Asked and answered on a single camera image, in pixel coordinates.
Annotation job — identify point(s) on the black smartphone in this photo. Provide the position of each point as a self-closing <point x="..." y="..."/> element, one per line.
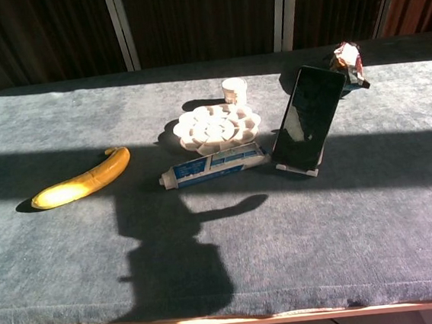
<point x="308" y="122"/>

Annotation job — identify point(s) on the white plastic phone stand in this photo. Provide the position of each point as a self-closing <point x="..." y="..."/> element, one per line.
<point x="311" y="174"/>

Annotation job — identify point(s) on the blue white toothpaste tube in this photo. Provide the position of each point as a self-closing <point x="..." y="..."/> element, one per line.
<point x="216" y="165"/>

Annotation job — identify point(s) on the white flower-shaped paint palette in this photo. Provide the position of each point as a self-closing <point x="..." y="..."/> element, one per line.
<point x="216" y="129"/>

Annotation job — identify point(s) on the small white cup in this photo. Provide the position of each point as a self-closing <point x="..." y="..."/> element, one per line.
<point x="235" y="91"/>

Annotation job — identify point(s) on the blue table cloth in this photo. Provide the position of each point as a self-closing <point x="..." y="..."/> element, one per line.
<point x="322" y="236"/>

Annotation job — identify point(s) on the yellow banana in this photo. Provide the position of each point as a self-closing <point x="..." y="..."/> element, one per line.
<point x="87" y="180"/>

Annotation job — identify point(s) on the crumpled foil snack bag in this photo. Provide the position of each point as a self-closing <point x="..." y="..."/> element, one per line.
<point x="351" y="61"/>

